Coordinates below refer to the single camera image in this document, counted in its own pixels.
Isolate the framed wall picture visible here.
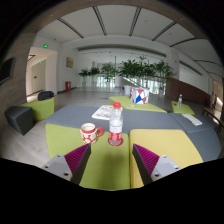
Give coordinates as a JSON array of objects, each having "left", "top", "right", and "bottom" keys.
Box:
[{"left": 65, "top": 56, "right": 75, "bottom": 69}]

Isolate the row of potted green plants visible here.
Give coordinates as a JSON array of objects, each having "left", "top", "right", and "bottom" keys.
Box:
[{"left": 78, "top": 55, "right": 175, "bottom": 89}]

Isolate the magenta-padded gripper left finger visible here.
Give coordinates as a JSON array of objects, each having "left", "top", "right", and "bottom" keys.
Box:
[{"left": 41, "top": 143, "right": 92, "bottom": 185}]

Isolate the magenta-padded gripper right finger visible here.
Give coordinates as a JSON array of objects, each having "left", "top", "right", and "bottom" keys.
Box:
[{"left": 131, "top": 143, "right": 183, "bottom": 186}]

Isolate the open white magazine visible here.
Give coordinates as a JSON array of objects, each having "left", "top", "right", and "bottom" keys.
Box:
[{"left": 91, "top": 104, "right": 114, "bottom": 121}]

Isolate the red and white mug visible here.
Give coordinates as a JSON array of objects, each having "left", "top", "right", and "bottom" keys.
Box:
[{"left": 79, "top": 122, "right": 105, "bottom": 145}]

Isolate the black bag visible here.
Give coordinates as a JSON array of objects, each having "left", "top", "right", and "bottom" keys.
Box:
[{"left": 37, "top": 90, "right": 55, "bottom": 101}]

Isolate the green armchair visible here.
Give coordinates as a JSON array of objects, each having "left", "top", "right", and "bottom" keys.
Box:
[{"left": 19, "top": 96, "right": 56, "bottom": 122}]

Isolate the clear red-capped water bottle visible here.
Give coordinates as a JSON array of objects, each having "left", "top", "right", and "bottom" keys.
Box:
[{"left": 108, "top": 101, "right": 124, "bottom": 146}]

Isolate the red blue white cube box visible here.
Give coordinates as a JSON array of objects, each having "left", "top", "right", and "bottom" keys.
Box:
[{"left": 129, "top": 86, "right": 150, "bottom": 105}]

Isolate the dark grey ottoman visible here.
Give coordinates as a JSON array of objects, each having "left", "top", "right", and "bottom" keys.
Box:
[{"left": 4, "top": 105, "right": 35, "bottom": 136}]

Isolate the black wall screen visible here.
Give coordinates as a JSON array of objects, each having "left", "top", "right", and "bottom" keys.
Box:
[{"left": 0, "top": 56, "right": 17, "bottom": 85}]

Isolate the small clear water bottle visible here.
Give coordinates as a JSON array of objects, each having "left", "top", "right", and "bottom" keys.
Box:
[{"left": 177, "top": 93, "right": 184, "bottom": 109}]

